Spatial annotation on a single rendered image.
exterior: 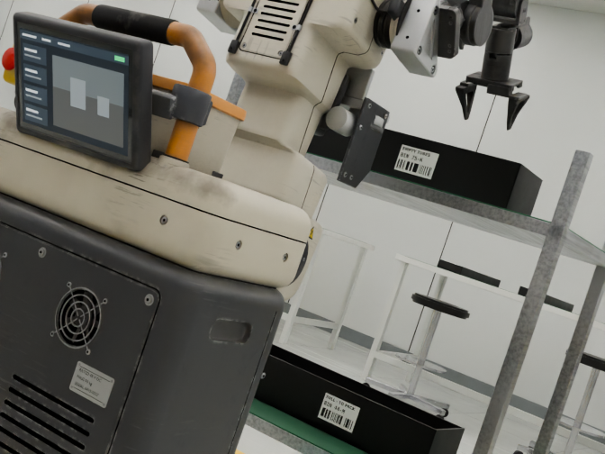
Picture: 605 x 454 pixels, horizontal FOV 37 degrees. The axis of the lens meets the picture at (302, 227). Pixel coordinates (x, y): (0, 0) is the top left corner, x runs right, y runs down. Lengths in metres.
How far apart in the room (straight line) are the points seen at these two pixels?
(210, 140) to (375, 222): 6.17
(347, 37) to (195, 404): 0.68
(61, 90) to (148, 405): 0.45
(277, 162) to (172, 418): 0.55
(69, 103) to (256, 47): 0.42
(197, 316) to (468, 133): 6.25
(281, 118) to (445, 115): 5.89
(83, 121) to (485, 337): 5.91
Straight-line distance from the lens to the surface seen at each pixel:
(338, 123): 1.63
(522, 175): 2.01
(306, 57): 1.56
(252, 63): 1.59
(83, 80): 1.27
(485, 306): 7.03
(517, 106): 1.90
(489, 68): 1.90
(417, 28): 1.55
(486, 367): 7.00
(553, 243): 1.82
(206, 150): 1.35
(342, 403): 2.12
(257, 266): 1.25
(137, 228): 1.22
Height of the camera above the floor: 0.79
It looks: level
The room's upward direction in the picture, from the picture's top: 19 degrees clockwise
